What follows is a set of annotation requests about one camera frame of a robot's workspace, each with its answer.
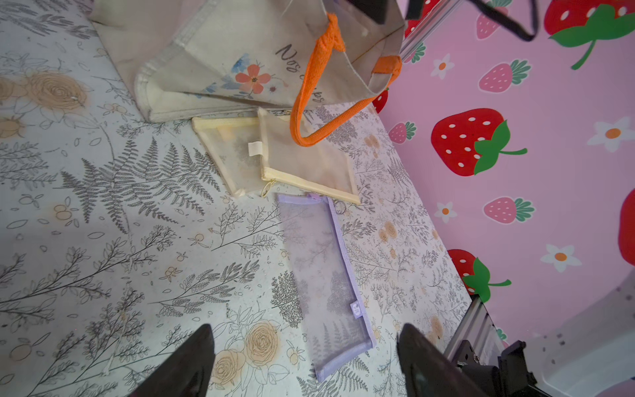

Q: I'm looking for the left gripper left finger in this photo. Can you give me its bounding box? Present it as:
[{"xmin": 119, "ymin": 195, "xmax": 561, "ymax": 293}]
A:
[{"xmin": 130, "ymin": 324, "xmax": 215, "ymax": 397}]

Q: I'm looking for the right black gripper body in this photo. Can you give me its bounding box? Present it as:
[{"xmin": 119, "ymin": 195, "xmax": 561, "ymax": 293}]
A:
[{"xmin": 348, "ymin": 0, "xmax": 426, "ymax": 25}]

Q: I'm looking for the cream canvas tote bag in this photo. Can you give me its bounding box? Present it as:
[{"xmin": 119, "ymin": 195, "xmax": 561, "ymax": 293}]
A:
[{"xmin": 89, "ymin": 0, "xmax": 406, "ymax": 147}]

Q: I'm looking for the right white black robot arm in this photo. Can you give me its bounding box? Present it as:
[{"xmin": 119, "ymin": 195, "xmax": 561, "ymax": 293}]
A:
[{"xmin": 379, "ymin": 1, "xmax": 634, "ymax": 396}]

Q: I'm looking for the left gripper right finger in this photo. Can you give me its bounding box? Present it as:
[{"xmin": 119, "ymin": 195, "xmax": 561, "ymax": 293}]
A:
[{"xmin": 396, "ymin": 324, "xmax": 486, "ymax": 397}]

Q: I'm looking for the purple pouch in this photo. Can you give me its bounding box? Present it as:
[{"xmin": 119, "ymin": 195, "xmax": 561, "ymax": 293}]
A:
[{"xmin": 277, "ymin": 195, "xmax": 377, "ymax": 382}]

